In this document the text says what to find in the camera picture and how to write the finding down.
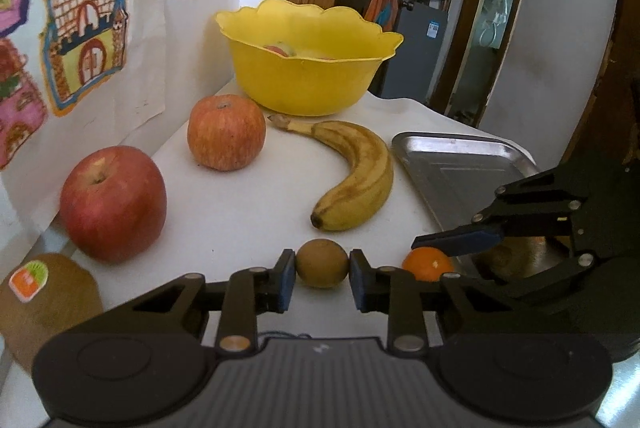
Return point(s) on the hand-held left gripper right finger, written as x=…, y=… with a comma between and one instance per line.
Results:
x=359, y=280

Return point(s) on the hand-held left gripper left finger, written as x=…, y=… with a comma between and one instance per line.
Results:
x=286, y=280

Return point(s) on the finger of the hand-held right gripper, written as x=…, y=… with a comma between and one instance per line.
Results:
x=465, y=240
x=565, y=270

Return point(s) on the small brown kiwi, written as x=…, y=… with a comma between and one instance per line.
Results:
x=322, y=264

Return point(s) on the orange cherry tomato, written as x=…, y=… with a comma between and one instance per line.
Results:
x=425, y=264

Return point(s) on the metal tray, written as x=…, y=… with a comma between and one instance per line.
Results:
x=450, y=173

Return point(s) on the yellow banana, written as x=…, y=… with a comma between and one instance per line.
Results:
x=360, y=178

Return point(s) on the orange striped apple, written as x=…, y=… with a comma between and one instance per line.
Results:
x=225, y=137

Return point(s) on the yellow plastic bowl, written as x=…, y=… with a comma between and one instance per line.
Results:
x=300, y=82

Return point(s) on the white printed tablecloth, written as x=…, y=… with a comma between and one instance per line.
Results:
x=250, y=218

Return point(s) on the red apple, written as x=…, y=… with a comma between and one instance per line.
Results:
x=112, y=208

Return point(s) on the grey cabinet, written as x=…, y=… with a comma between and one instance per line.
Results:
x=415, y=57

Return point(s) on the coloured houses drawing sheet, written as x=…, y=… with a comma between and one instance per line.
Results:
x=85, y=32

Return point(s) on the brown inner door frame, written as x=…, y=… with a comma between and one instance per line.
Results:
x=462, y=32

